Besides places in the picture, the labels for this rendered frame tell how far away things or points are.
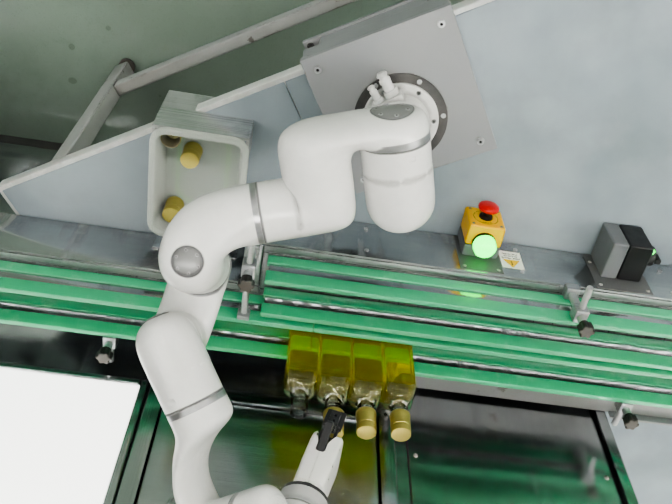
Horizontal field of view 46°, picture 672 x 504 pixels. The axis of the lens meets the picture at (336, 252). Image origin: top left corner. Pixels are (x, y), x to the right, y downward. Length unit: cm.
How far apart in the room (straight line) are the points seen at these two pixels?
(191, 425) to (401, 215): 39
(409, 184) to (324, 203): 11
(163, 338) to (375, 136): 38
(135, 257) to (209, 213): 54
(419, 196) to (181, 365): 38
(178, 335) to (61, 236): 60
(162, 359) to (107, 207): 62
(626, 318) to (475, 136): 46
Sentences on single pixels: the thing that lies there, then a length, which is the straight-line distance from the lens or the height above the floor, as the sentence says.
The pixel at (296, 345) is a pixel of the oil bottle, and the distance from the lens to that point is 142.
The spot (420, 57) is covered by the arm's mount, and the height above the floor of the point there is 86.
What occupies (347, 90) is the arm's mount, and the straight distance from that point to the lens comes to 132.
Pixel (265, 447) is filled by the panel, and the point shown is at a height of 111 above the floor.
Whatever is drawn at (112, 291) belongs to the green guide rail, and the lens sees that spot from 150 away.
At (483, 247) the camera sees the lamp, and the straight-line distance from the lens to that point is 149.
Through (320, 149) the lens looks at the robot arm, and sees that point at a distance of 100.
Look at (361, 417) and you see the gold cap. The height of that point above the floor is 114.
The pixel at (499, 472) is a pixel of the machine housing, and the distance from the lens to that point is 158.
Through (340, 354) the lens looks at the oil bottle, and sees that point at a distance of 143.
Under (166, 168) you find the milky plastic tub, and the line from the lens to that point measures 152.
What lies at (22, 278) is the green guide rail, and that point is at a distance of 154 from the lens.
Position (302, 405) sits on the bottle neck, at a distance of 134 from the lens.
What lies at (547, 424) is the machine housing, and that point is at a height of 93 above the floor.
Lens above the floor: 208
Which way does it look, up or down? 56 degrees down
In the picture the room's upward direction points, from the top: 179 degrees counter-clockwise
